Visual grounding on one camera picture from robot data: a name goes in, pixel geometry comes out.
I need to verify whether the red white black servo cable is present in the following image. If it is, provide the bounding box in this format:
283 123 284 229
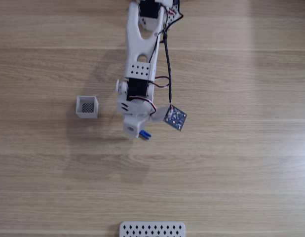
149 76 171 89

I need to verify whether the small white mesh-bottom crate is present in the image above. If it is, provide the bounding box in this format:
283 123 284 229
76 95 99 119

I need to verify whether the white perforated plate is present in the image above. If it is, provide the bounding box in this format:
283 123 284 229
119 221 186 237

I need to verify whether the dark blue camera circuit board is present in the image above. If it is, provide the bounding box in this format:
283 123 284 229
163 105 188 132

